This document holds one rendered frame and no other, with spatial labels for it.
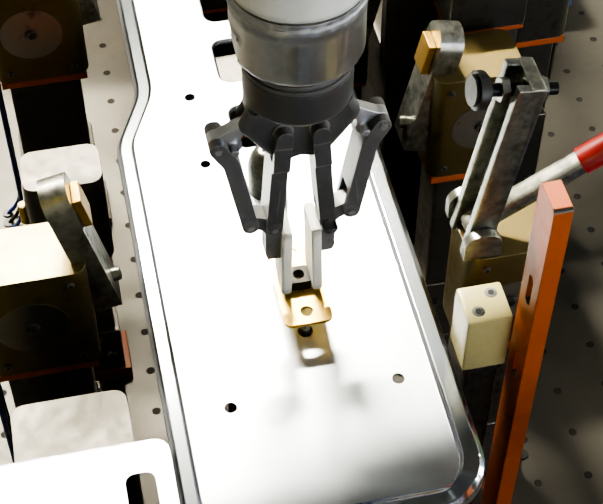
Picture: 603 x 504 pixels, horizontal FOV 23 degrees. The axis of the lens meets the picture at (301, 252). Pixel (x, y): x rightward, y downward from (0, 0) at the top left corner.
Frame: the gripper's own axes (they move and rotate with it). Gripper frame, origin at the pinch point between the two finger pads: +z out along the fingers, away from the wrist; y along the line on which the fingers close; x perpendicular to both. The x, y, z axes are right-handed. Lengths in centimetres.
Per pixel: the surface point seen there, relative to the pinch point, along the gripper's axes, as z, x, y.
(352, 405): 6.6, 10.6, -1.9
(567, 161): -4.9, -0.1, -20.8
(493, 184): -5.8, 1.8, -14.3
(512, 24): 0.3, -21.6, -23.8
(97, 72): 36, -63, 12
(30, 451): 8.6, 8.2, 22.3
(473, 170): -4.6, -1.0, -13.7
